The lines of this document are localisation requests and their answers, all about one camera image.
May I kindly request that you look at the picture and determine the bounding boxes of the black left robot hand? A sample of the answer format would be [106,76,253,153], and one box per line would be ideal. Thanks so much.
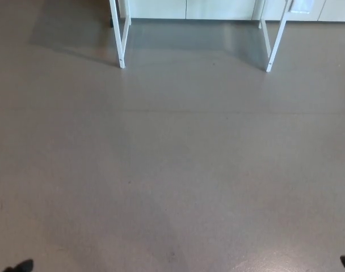
[3,259,34,272]

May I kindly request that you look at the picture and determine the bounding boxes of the white desk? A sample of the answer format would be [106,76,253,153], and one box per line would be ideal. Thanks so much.
[109,0,294,73]

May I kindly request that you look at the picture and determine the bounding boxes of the white hanging cloth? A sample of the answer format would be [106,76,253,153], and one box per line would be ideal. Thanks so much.
[288,0,314,14]

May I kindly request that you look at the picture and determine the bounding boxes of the white cabinet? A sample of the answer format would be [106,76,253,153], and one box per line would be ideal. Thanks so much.
[117,0,345,23]

